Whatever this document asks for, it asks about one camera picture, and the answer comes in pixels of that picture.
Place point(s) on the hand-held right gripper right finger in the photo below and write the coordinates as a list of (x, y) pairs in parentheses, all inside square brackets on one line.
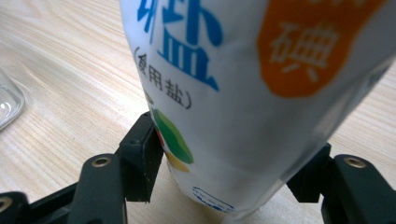
[(358, 193)]

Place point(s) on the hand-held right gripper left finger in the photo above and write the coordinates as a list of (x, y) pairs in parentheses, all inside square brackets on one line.
[(137, 161)]

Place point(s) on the blue and white salt bag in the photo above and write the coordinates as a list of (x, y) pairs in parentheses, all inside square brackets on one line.
[(249, 109)]

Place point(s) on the clear jar with white lid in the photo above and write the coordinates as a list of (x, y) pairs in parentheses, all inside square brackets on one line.
[(7, 102)]

